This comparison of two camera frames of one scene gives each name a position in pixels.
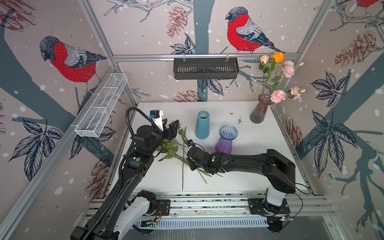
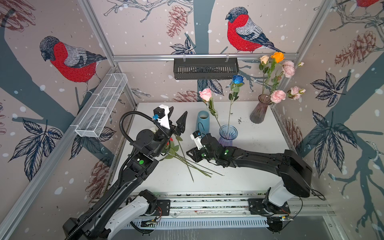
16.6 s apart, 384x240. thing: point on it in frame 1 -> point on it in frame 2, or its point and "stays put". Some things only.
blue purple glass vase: (228, 132) stays put
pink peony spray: (278, 96) stays put
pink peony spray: (289, 69) stays put
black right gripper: (190, 160) -> (195, 152)
